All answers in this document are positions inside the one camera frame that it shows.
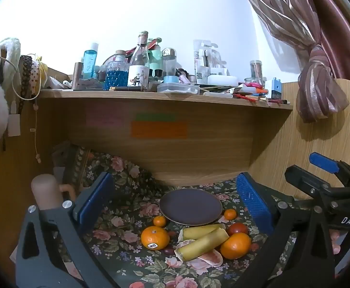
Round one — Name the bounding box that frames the tall blue plastic bottle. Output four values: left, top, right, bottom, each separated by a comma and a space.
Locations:
82, 42, 99, 80

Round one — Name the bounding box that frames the wooden shelf unit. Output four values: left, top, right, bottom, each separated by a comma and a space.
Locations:
0, 44, 350, 276

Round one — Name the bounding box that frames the beige cylindrical object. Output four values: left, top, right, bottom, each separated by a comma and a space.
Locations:
31, 174, 76, 210

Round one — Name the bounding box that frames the polka dot cloth headband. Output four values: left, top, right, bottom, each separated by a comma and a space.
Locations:
29, 60, 42, 96

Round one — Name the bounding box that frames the dark floral cloth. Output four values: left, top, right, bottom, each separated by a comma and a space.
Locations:
52, 145, 344, 288

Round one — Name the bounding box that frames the white rectangular box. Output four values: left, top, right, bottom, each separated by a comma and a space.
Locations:
207, 74, 239, 86

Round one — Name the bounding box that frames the brown cosmetic tube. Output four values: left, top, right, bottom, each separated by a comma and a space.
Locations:
72, 62, 84, 90

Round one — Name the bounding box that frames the dark purple round plate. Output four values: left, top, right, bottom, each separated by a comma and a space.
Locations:
159, 188, 223, 226

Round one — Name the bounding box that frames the white charger adapter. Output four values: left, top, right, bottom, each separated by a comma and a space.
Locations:
7, 114, 21, 137

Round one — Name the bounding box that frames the clear plastic box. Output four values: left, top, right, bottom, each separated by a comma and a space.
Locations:
157, 82, 200, 94

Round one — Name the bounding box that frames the white fluffy headband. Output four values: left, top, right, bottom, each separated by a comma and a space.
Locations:
0, 37, 22, 81

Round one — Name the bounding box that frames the yellow corn cob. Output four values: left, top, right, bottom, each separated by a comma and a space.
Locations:
179, 228, 230, 262

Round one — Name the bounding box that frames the white blister package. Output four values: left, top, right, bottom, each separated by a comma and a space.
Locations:
193, 39, 228, 84

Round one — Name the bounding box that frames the large orange with sticker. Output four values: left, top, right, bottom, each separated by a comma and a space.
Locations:
141, 226, 170, 251

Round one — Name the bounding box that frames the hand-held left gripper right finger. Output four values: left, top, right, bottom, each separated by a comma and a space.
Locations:
232, 172, 335, 288

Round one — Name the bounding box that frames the red tomato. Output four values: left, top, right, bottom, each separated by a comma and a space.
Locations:
227, 222, 249, 237

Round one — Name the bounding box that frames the orange sticky note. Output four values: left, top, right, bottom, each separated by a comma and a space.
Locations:
131, 121, 188, 139

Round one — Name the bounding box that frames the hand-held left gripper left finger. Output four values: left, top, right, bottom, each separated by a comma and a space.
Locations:
15, 172, 114, 288

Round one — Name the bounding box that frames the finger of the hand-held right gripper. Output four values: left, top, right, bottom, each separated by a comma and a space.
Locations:
284, 164, 344, 213
309, 152, 350, 186

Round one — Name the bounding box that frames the dark patterned hairband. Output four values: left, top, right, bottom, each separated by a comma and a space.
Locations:
18, 54, 34, 113

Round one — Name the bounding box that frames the green sticky note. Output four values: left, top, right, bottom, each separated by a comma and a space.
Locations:
135, 113, 176, 122

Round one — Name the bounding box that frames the pink striped curtain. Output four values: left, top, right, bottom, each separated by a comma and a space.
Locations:
236, 0, 350, 123

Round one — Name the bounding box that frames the clear jar of sticks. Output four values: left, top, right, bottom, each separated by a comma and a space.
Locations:
250, 60, 263, 80

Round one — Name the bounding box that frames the mint green bottle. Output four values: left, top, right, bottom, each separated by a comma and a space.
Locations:
149, 48, 163, 77

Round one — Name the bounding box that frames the blue and white block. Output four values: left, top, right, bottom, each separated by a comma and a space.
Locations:
265, 78, 283, 99

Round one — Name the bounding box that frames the clear glass bottle white label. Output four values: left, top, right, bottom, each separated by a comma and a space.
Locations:
128, 31, 150, 90

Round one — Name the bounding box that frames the round bottle with blue liquid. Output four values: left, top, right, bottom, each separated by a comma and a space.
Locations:
106, 50, 130, 90

